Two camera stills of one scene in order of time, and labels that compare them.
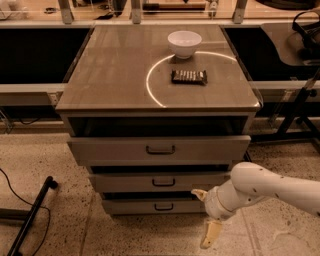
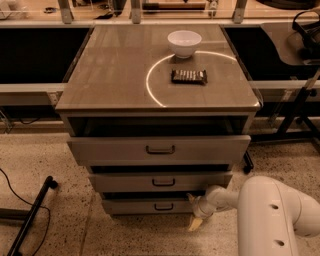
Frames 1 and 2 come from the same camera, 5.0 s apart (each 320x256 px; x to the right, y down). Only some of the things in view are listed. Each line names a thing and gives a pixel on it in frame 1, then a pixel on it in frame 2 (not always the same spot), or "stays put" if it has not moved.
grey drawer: (154, 206) stays put
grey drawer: (157, 181) stays put
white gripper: (213, 202) -> (201, 207)
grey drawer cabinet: (157, 114) stays put
